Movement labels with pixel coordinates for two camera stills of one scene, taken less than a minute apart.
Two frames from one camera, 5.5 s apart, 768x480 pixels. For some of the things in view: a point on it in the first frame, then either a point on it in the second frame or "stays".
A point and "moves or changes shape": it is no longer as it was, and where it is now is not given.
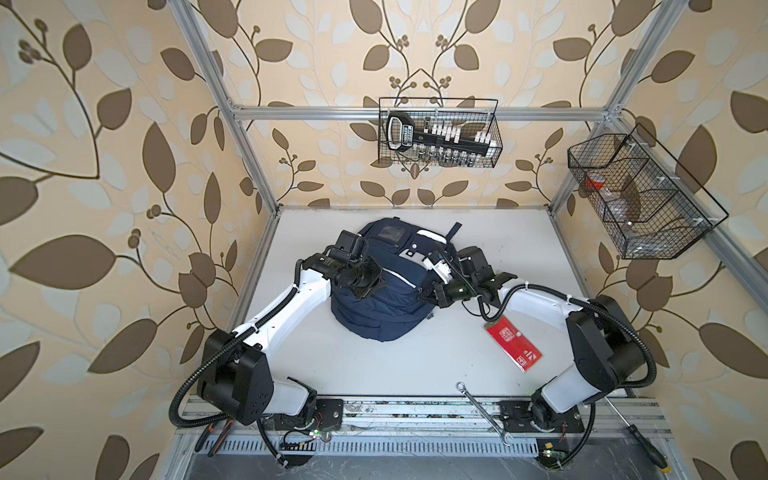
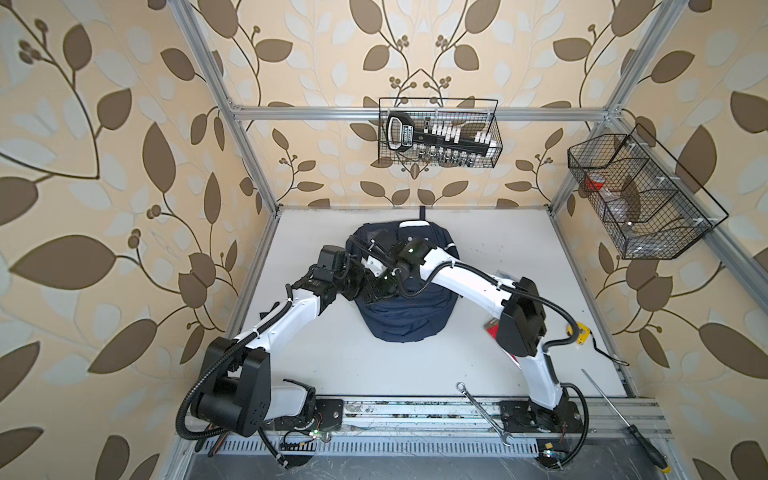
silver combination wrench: (461, 387) stays
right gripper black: (439, 299) to (372, 283)
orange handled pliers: (202, 440) stays
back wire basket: (454, 132) stays
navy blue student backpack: (390, 309) moves or changes shape
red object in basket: (595, 180) stays
